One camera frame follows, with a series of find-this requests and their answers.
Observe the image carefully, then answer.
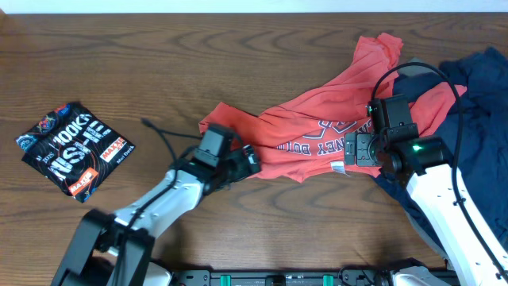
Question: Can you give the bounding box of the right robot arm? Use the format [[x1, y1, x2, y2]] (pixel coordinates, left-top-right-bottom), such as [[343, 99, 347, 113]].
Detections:
[[344, 133, 507, 285]]

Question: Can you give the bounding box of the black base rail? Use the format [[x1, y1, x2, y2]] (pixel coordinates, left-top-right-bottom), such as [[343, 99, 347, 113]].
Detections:
[[166, 265, 464, 286]]

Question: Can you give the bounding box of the navy blue garment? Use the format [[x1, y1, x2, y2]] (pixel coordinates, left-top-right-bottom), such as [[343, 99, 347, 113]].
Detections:
[[372, 47, 507, 258]]

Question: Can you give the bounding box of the red printed t-shirt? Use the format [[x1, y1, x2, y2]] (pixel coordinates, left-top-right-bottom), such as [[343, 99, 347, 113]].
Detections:
[[198, 32, 468, 184]]

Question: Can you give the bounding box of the black printed folded shirt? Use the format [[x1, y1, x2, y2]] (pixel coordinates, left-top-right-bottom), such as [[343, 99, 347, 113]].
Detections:
[[16, 102, 135, 203]]

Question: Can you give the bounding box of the right black cable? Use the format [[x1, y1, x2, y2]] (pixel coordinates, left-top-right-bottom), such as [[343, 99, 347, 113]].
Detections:
[[371, 61, 508, 275]]

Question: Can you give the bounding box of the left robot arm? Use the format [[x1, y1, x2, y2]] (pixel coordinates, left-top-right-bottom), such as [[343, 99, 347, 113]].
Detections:
[[52, 145, 261, 285]]

